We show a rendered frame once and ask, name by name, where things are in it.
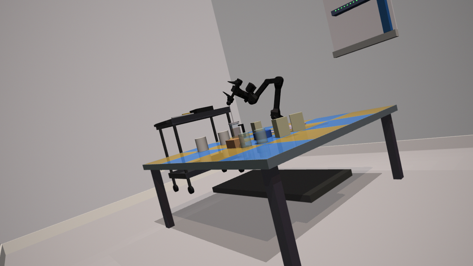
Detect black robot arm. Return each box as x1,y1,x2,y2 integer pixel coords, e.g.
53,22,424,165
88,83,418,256
242,76,284,120

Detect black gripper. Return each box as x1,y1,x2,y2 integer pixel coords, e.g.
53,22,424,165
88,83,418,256
223,78,245,103

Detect blue short cylinder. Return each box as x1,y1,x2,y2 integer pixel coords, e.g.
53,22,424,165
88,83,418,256
253,129,272,140

